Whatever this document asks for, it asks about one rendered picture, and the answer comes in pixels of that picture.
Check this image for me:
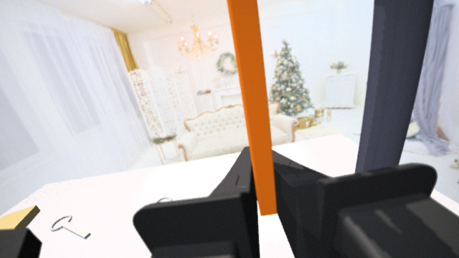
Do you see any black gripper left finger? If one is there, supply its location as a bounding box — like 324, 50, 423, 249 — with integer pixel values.
132, 146, 260, 258

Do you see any orange handle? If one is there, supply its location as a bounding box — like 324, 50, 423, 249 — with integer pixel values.
227, 0, 277, 216

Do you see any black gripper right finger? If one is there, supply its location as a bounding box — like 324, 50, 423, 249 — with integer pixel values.
273, 150, 437, 258

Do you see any light orange square block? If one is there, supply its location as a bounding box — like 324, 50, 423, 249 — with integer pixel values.
0, 205, 40, 229

